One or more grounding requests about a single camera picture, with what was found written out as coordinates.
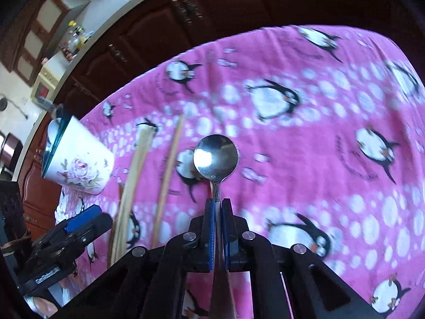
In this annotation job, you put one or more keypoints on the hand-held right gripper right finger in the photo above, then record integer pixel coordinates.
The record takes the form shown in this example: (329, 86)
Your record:
(227, 234)

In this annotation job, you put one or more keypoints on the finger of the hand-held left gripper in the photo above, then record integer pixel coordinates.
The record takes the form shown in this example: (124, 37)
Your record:
(96, 226)
(83, 218)

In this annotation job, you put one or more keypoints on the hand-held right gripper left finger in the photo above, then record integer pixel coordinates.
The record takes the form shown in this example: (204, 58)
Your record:
(208, 234)

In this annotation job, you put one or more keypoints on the white floral cup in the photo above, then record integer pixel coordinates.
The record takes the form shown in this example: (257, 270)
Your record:
(79, 166)

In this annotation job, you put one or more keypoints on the wooden chopstick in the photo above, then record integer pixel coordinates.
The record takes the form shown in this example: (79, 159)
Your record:
(132, 169)
(167, 179)
(142, 169)

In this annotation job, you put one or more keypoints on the metal spoon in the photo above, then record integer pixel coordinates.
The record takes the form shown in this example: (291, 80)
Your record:
(215, 158)

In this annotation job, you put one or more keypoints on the person's left hand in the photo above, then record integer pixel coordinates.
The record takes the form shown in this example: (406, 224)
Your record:
(41, 307)

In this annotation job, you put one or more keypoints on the pink penguin blanket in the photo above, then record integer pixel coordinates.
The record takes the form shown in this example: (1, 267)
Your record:
(292, 186)

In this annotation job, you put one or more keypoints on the red cooking pot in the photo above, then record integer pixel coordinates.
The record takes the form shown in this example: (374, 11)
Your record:
(10, 146)

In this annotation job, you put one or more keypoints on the cream kitchen appliance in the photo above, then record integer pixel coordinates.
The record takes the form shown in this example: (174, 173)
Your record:
(44, 79)

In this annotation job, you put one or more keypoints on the cluster of condiment bottles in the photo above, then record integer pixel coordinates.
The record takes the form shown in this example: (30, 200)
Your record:
(72, 41)

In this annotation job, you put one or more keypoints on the wooden wall cabinet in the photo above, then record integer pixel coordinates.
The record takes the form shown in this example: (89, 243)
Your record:
(33, 30)

